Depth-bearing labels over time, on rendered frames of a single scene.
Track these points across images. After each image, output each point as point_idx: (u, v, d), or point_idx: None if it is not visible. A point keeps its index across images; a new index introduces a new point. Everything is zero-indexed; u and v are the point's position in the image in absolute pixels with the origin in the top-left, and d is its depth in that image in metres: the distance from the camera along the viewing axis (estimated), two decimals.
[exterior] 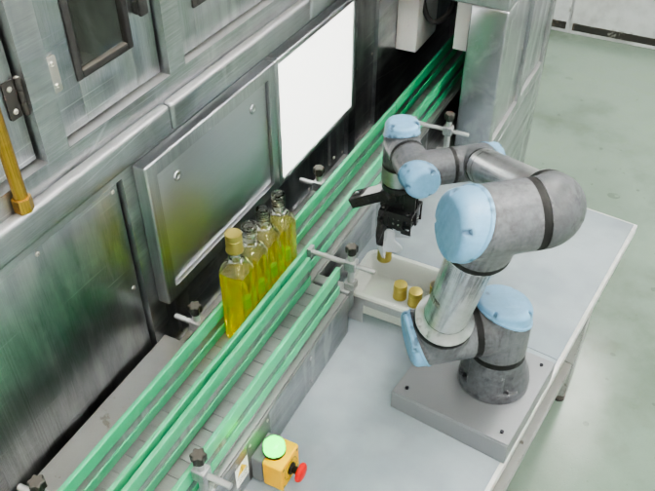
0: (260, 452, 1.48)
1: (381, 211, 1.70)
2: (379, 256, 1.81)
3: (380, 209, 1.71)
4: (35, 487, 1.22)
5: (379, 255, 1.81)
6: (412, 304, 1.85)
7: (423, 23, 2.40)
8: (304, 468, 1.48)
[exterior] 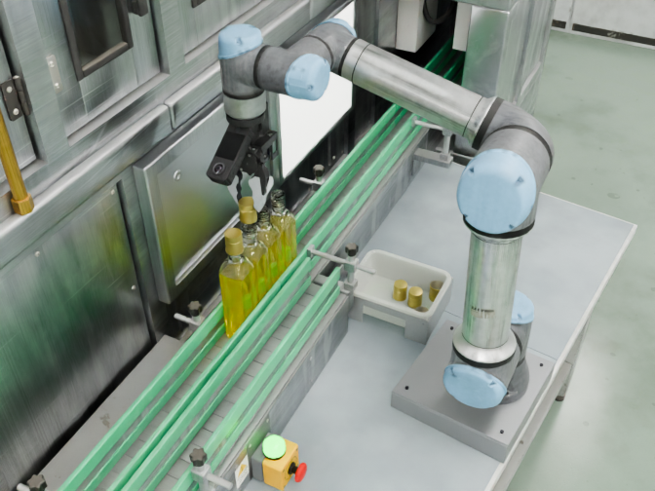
0: (260, 452, 1.48)
1: (257, 154, 1.39)
2: (252, 216, 1.49)
3: (253, 154, 1.39)
4: (35, 487, 1.22)
5: (252, 215, 1.49)
6: (412, 304, 1.85)
7: (423, 23, 2.40)
8: (304, 468, 1.48)
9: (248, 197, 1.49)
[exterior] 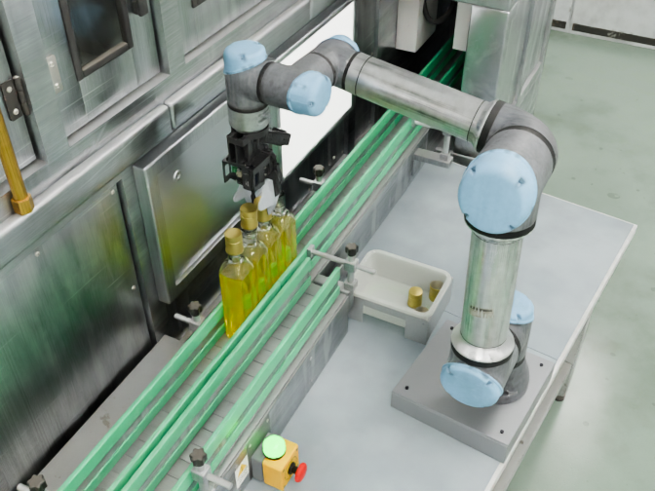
0: (260, 452, 1.48)
1: None
2: (254, 222, 1.50)
3: None
4: (35, 487, 1.22)
5: (253, 221, 1.50)
6: (412, 304, 1.85)
7: (423, 23, 2.40)
8: (304, 468, 1.48)
9: (249, 203, 1.50)
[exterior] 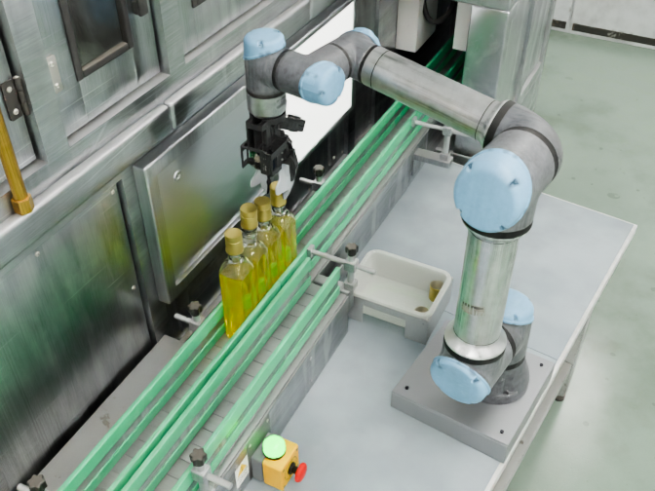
0: (260, 452, 1.48)
1: None
2: (254, 222, 1.50)
3: None
4: (35, 487, 1.22)
5: (253, 221, 1.50)
6: (285, 199, 1.60)
7: (423, 23, 2.40)
8: (304, 468, 1.48)
9: (249, 203, 1.50)
